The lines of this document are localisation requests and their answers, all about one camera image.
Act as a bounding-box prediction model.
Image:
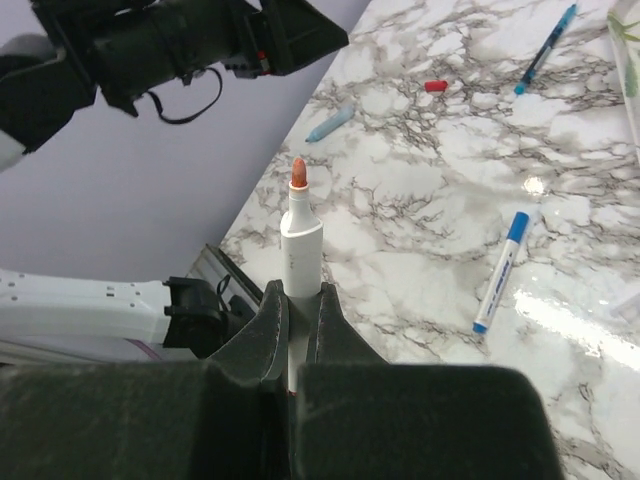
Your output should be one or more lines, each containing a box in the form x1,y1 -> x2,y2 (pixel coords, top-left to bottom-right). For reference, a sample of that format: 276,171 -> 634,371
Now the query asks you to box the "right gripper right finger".
294,284 -> 563,479

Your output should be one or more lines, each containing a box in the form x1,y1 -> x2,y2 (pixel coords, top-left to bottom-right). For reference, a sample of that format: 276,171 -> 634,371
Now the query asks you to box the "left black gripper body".
89,1 -> 280,95

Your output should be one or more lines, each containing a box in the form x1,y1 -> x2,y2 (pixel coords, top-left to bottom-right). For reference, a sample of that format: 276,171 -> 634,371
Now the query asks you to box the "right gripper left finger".
1,281 -> 290,479

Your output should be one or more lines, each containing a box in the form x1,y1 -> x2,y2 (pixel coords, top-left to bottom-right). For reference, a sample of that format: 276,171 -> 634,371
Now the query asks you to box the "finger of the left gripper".
269,0 -> 349,76

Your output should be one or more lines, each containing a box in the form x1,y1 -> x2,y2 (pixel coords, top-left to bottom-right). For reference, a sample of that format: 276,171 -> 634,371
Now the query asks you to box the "white marker pen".
472,212 -> 530,334

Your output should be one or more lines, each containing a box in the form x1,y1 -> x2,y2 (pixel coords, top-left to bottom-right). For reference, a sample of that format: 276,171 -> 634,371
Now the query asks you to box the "white red marker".
280,158 -> 324,393

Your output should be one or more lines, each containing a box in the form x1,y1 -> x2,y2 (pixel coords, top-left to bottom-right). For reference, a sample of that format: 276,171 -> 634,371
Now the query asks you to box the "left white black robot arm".
1,57 -> 331,281

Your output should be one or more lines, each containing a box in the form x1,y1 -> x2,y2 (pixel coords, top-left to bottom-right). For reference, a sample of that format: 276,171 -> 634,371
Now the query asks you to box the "blue gel pen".
514,3 -> 577,96

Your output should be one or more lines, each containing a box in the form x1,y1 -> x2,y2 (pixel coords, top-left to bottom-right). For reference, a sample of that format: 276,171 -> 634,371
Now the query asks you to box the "red marker cap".
424,80 -> 449,94

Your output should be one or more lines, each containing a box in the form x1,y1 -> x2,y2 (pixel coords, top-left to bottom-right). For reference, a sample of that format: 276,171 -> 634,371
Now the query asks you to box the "floral serving tray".
607,0 -> 639,155

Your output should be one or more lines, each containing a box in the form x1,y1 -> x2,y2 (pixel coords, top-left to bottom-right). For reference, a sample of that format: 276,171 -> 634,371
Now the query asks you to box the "aluminium frame rail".
187,245 -> 263,313

